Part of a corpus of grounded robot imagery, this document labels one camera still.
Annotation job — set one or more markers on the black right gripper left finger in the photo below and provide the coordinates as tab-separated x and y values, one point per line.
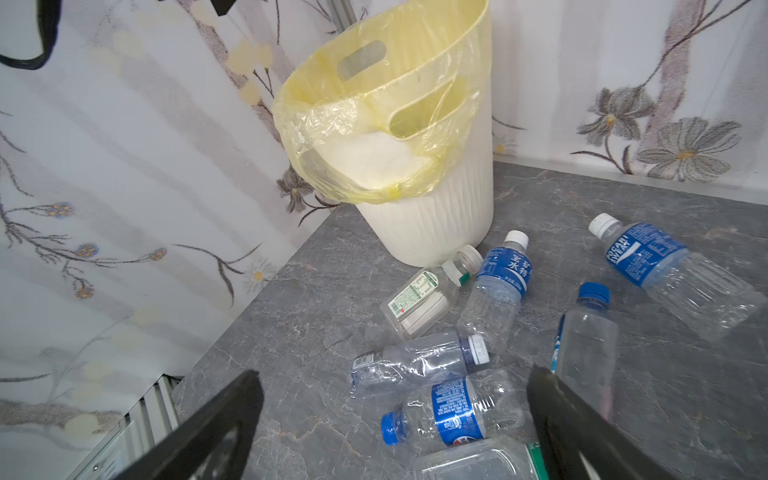
214	443

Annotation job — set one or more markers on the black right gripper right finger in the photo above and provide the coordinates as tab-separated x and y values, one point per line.
576	441

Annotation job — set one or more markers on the clear square bottle green band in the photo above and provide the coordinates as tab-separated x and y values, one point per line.
495	458

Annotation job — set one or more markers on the clear bottle blue label white cap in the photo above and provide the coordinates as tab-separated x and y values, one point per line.
706	297

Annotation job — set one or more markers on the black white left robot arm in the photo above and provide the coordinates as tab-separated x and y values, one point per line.
29	32

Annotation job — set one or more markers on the white bin yellow bag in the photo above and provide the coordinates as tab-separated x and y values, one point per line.
394	117

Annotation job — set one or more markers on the clear bottle blue label upright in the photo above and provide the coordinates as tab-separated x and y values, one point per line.
498	292

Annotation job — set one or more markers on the crushed clear bottle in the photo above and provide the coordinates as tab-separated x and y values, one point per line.
405	367

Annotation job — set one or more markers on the clear square bottle white cap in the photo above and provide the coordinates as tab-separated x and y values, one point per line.
430	293

